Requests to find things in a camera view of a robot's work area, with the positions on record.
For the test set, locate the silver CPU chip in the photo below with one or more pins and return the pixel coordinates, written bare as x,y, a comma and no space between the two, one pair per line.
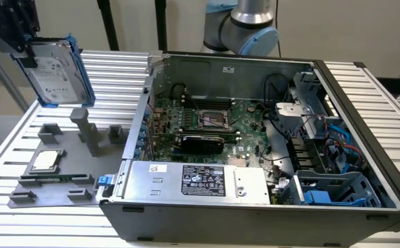
45,160

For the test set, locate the silver power supply unit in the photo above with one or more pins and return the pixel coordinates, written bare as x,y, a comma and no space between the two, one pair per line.
169,183

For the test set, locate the silver optical drive cage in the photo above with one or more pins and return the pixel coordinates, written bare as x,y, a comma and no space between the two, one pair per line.
290,111

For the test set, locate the black graphics card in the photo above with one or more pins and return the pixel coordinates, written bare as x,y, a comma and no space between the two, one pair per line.
201,144

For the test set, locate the black table corner cap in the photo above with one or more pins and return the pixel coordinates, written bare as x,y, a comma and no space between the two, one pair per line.
361,64

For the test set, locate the green RAM stick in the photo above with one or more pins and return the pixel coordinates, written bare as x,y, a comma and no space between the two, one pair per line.
59,178

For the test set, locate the black stand pole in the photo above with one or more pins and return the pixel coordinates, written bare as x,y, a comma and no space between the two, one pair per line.
161,25
107,25

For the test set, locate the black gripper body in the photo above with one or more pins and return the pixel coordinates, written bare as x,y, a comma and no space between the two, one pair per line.
18,18

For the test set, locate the grey metal frame pole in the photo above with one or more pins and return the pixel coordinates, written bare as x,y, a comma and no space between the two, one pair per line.
3,77

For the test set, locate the silver white wrist camera box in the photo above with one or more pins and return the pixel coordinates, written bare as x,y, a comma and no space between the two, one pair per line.
3,41

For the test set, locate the grey blue disk bay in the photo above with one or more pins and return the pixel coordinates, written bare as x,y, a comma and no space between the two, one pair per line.
345,180

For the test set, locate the green motherboard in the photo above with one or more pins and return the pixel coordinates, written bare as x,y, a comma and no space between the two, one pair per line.
251,134

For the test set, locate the open black PC case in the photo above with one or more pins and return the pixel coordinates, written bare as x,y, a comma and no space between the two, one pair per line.
221,222

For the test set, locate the CPU socket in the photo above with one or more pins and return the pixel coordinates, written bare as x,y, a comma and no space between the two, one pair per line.
215,119

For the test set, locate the hard disk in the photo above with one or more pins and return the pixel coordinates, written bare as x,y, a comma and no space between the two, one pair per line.
59,77

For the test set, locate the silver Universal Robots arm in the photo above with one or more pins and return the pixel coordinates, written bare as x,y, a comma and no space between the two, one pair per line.
249,15

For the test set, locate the blue case latch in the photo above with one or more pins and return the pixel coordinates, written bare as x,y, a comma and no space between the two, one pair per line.
105,180

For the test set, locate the black monitor on side table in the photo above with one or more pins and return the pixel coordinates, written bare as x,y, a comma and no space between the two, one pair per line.
393,86

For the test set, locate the grey parts rack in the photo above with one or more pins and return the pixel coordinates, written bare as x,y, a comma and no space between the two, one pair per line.
77,165

